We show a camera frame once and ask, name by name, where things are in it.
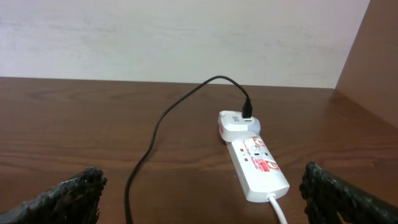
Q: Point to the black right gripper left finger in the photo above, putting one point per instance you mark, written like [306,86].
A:
[74,200]

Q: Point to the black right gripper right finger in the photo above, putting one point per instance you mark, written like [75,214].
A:
[331,200]

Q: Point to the white USB charger adapter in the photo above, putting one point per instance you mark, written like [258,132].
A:
[233,126]

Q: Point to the white power strip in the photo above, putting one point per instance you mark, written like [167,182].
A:
[259,174]

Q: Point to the brown cardboard side panel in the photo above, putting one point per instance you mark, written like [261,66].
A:
[369,76]

